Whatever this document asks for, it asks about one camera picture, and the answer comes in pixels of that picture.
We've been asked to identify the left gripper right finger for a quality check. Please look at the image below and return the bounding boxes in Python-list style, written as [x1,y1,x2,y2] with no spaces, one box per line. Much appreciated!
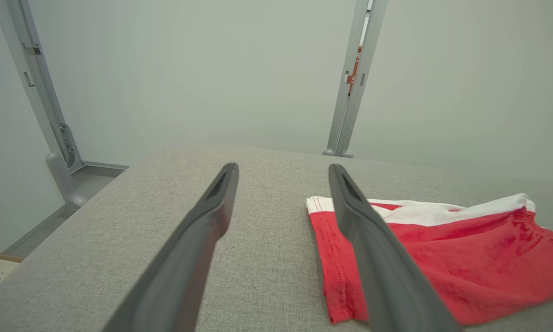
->
[328,164,461,332]

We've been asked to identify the grey partition post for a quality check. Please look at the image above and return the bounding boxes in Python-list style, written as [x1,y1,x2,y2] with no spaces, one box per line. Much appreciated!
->
[336,0,388,158]
[323,0,372,156]

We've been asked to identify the red shorts with white stripe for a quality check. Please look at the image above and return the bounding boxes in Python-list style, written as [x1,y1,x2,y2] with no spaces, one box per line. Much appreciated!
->
[306,193,553,326]

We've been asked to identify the orange sign strip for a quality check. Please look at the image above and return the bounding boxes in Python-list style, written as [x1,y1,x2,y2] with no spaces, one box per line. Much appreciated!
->
[347,46,363,95]

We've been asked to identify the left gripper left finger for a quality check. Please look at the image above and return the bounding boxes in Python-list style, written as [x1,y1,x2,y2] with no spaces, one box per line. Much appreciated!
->
[102,162,239,332]

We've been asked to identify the grey metal frame post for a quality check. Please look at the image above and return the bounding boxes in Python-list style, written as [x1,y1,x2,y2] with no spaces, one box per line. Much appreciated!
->
[0,0,89,210]

